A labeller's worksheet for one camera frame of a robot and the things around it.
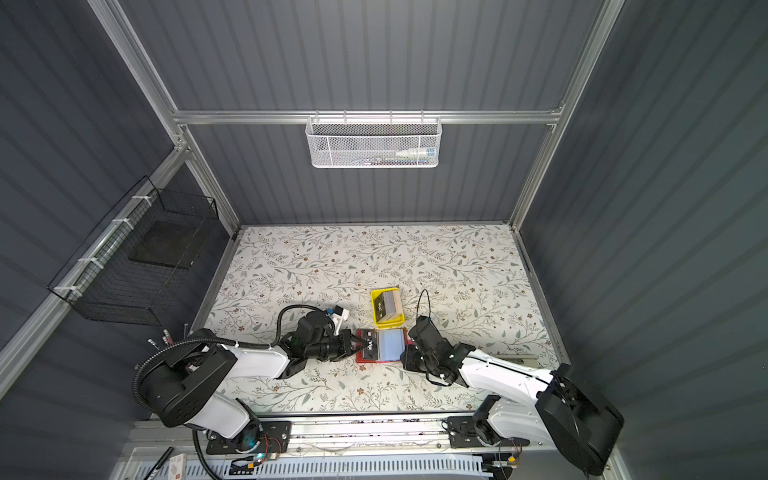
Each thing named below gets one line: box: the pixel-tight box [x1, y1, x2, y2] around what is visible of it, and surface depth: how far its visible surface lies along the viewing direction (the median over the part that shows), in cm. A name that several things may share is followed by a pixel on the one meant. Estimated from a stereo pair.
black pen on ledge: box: [143, 446, 175, 480], surface depth 71 cm
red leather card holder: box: [356, 328, 414, 363], surface depth 91 cm
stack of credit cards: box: [374, 290, 403, 322], surface depth 95 cm
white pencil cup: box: [147, 323, 189, 351], surface depth 77 cm
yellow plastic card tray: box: [370, 287, 405, 329], surface depth 95 cm
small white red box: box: [168, 453, 187, 480], surface depth 71 cm
